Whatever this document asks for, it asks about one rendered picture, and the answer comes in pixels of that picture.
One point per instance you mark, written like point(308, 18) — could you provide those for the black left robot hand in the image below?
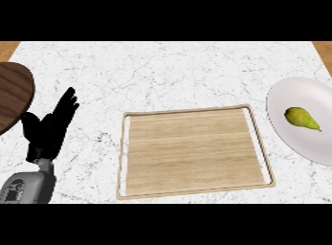
point(50, 127)

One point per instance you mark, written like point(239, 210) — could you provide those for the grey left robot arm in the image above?
point(28, 186)

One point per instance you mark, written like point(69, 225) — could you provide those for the pale wooden square tray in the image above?
point(193, 151)

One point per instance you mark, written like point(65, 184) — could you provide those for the green pear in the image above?
point(300, 118)

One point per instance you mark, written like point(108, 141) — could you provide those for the white oval plate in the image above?
point(308, 127)

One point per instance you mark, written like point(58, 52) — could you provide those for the dark brown round wooden board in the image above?
point(3, 95)

